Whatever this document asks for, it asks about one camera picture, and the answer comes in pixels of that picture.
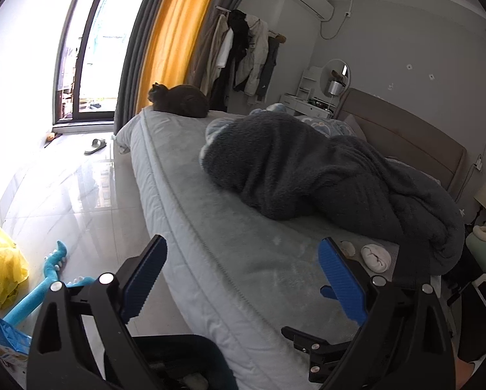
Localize glass balcony door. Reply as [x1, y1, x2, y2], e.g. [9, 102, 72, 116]
[52, 0, 155, 126]

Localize person's right forearm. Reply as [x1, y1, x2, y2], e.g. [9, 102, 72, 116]
[455, 279, 486, 390]

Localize dark brown cat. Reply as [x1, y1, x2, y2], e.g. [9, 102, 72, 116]
[147, 82, 210, 120]

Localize dark grey trousers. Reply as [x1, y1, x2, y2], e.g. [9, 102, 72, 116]
[254, 36, 283, 103]

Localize clothes on rack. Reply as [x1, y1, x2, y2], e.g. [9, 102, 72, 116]
[199, 14, 234, 111]

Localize dark grey fleece blanket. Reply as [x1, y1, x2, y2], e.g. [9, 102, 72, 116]
[200, 108, 467, 278]

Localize yellow plastic bag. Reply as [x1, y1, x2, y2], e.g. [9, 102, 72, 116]
[0, 227, 30, 310]

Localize brown padded headboard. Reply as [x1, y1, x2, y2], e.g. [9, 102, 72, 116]
[334, 86, 468, 202]

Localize black garment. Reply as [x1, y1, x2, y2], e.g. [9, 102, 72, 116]
[226, 10, 252, 62]

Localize blue printed box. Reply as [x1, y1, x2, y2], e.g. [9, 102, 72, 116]
[0, 316, 35, 375]

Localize white wall shelf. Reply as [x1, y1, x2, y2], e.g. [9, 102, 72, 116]
[295, 66, 323, 99]

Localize folded white sock ball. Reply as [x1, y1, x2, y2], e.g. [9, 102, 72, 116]
[360, 243, 392, 273]

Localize light blue printed pillow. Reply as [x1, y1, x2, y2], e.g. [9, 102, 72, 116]
[296, 114, 356, 138]

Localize white dressing table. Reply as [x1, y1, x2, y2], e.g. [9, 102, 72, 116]
[279, 92, 337, 119]

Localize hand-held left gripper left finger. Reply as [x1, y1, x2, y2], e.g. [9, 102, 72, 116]
[26, 234, 169, 390]

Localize white puffer jacket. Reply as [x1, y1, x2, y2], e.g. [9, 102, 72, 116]
[232, 16, 270, 99]

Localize blue plastic dinosaur toy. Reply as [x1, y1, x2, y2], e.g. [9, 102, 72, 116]
[0, 240, 96, 331]

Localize round vanity mirror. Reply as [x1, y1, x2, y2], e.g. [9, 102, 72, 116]
[320, 58, 352, 95]

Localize grey slipper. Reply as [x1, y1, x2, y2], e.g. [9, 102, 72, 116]
[83, 138, 108, 155]

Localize silver table lamp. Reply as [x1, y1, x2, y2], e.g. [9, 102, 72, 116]
[327, 79, 345, 109]

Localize yellow curtain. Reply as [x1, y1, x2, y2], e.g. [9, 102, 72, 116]
[136, 0, 226, 115]

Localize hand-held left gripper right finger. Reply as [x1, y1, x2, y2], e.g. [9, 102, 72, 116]
[318, 236, 457, 390]

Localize bed with light grey sheet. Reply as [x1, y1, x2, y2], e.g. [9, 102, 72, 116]
[114, 108, 467, 390]

